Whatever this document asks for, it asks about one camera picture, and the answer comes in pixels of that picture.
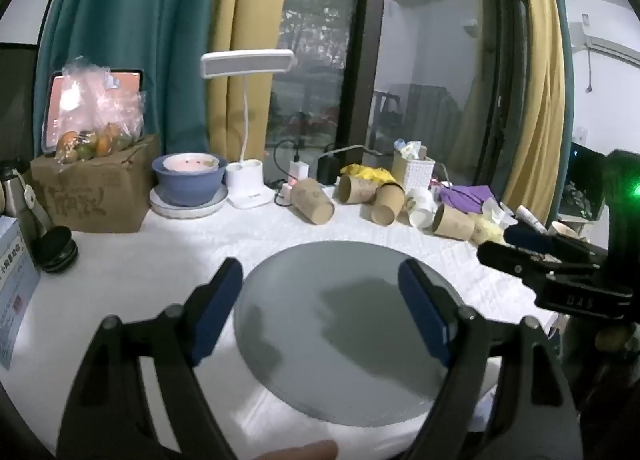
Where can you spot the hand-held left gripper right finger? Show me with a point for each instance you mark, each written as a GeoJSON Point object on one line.
{"type": "Point", "coordinates": [424, 315]}

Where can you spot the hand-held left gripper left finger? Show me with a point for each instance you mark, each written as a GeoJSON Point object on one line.
{"type": "Point", "coordinates": [220, 312]}

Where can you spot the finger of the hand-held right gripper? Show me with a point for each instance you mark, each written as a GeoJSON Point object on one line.
{"type": "Point", "coordinates": [527, 238]}
{"type": "Point", "coordinates": [510, 260]}

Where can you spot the brown paper cup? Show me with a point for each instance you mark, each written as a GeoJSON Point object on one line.
{"type": "Point", "coordinates": [387, 203]}
{"type": "Point", "coordinates": [354, 188]}
{"type": "Point", "coordinates": [452, 221]}
{"type": "Point", "coordinates": [312, 200]}

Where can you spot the white paper cup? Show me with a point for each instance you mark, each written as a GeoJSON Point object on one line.
{"type": "Point", "coordinates": [420, 206]}

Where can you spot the person's left hand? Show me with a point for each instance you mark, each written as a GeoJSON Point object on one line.
{"type": "Point", "coordinates": [300, 451]}

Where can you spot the white tube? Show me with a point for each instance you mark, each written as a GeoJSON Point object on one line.
{"type": "Point", "coordinates": [527, 217]}

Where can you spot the white quilted tablecloth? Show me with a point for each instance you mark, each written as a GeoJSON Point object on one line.
{"type": "Point", "coordinates": [165, 260]}

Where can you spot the purple cloth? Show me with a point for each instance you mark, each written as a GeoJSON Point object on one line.
{"type": "Point", "coordinates": [462, 195]}

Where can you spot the dark monitor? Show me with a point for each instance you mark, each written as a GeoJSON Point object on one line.
{"type": "Point", "coordinates": [582, 180]}

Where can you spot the grey round mat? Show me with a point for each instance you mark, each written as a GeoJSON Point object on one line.
{"type": "Point", "coordinates": [345, 335]}

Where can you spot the pale round plate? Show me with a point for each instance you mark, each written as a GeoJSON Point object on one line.
{"type": "Point", "coordinates": [170, 207]}

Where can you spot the blue bowl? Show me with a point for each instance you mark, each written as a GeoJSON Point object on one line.
{"type": "Point", "coordinates": [187, 185]}

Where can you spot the yellow cloth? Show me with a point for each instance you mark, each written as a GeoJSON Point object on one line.
{"type": "Point", "coordinates": [370, 173]}

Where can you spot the yellow curtain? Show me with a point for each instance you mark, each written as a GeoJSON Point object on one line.
{"type": "Point", "coordinates": [537, 80]}
{"type": "Point", "coordinates": [245, 105]}

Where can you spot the white power adapter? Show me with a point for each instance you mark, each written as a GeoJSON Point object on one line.
{"type": "Point", "coordinates": [299, 170]}

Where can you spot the white desk lamp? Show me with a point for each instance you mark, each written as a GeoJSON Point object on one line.
{"type": "Point", "coordinates": [245, 140]}

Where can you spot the black round lid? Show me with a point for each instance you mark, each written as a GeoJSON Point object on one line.
{"type": "Point", "coordinates": [57, 247]}

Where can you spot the cardboard box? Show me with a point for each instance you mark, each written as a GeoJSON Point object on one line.
{"type": "Point", "coordinates": [95, 190]}

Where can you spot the black power adapter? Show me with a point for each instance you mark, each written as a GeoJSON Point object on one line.
{"type": "Point", "coordinates": [327, 168]}

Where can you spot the blue and white carton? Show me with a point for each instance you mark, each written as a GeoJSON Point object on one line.
{"type": "Point", "coordinates": [15, 285]}

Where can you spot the white air conditioner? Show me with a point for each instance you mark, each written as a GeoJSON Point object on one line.
{"type": "Point", "coordinates": [607, 40]}

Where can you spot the plastic bag of fruit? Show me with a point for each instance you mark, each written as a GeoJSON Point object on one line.
{"type": "Point", "coordinates": [95, 125]}

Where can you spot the steel thermos flask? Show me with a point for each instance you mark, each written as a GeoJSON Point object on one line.
{"type": "Point", "coordinates": [20, 200]}

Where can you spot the black framed glass door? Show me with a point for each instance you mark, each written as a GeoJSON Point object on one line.
{"type": "Point", "coordinates": [360, 50]}

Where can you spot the teal curtain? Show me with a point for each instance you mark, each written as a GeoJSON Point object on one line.
{"type": "Point", "coordinates": [130, 40]}

